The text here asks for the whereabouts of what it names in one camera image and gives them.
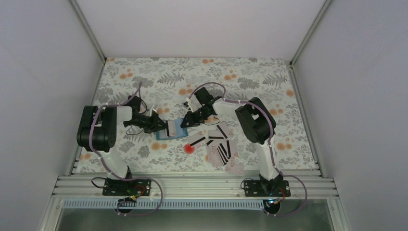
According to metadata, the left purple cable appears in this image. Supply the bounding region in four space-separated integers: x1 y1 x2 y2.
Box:
89 81 165 218

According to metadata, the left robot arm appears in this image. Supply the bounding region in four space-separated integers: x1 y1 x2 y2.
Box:
76 96 168 195

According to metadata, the floral table mat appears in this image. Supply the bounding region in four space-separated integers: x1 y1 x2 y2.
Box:
94 58 316 172

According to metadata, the black striped card pile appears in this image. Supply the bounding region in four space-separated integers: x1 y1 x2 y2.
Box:
187 123 239 167

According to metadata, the aluminium rail frame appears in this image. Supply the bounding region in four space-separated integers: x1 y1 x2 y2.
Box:
52 172 339 199

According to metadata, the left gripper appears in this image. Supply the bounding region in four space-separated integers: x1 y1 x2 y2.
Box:
125 112 168 134

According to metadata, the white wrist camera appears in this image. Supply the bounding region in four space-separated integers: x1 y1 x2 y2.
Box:
150 104 157 116
183 98 195 112

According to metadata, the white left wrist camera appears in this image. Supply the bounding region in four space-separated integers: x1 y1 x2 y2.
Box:
150 104 157 116

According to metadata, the purple cable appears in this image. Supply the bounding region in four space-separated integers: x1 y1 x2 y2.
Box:
187 81 308 218
89 81 165 218

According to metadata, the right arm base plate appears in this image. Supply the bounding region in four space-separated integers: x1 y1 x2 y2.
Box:
241 179 291 197

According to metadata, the teal card holder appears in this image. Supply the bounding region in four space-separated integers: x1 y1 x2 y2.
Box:
155 118 188 141

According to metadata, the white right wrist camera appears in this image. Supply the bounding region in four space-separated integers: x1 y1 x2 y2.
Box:
183 98 195 112

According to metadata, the black stripe white card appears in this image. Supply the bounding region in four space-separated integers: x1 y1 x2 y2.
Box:
166 119 183 138

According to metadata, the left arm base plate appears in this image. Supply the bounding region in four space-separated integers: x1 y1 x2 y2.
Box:
102 179 152 197

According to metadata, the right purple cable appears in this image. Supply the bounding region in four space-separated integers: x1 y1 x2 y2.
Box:
187 81 308 218

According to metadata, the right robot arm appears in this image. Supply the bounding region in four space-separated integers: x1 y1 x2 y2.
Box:
181 87 283 196

